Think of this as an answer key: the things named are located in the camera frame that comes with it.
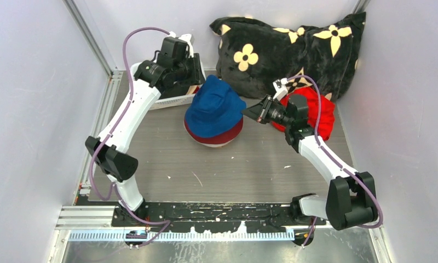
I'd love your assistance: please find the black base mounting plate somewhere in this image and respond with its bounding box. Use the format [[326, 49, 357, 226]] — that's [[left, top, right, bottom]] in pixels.
[[110, 201, 327, 235]]

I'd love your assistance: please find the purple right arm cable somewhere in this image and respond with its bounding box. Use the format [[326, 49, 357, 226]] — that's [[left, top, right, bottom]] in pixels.
[[286, 75, 384, 248]]

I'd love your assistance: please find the white plastic basket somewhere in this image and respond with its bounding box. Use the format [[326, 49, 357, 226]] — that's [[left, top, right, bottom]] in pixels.
[[130, 62, 202, 110]]

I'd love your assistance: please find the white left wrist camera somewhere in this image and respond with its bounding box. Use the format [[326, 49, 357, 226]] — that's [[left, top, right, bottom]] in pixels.
[[169, 31, 194, 57]]

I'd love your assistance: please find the black hat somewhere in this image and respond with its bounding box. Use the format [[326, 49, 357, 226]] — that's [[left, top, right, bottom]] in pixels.
[[160, 84, 198, 99]]

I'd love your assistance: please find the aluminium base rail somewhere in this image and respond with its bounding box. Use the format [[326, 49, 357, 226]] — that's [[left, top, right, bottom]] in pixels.
[[56, 202, 377, 245]]

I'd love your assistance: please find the blue bucket hat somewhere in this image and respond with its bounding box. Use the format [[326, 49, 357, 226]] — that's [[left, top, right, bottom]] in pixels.
[[185, 75, 246, 138]]

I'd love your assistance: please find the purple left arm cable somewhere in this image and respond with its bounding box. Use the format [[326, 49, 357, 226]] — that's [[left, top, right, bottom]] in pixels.
[[88, 27, 176, 249]]

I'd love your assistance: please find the dark red bucket hat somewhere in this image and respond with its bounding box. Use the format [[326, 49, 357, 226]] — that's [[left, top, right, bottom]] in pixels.
[[183, 118, 244, 142]]

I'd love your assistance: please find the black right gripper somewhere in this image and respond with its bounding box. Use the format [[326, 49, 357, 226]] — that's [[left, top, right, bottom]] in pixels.
[[242, 94, 293, 128]]

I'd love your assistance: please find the grey bucket hat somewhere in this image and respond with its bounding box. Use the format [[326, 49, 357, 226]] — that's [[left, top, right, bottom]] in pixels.
[[198, 139, 234, 148]]

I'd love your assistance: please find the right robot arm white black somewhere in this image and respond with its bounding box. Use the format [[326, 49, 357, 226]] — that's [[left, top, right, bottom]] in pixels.
[[242, 95, 381, 230]]

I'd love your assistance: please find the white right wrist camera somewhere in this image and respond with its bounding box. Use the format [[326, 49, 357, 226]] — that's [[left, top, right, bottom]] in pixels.
[[272, 78, 288, 101]]

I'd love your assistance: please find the black floral pillow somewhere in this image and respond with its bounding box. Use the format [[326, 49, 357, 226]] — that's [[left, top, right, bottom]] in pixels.
[[209, 12, 366, 101]]

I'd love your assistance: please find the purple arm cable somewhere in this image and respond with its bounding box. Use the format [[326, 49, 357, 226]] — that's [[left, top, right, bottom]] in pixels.
[[286, 75, 384, 248], [88, 27, 176, 249]]

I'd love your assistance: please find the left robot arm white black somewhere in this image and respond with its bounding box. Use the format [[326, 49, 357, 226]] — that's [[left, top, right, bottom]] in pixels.
[[85, 34, 205, 226]]

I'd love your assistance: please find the red cloth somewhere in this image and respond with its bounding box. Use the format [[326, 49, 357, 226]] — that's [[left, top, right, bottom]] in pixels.
[[280, 87, 335, 141]]

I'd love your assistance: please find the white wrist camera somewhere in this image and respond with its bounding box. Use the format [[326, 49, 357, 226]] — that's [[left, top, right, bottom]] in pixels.
[[272, 78, 288, 101], [169, 31, 194, 57]]

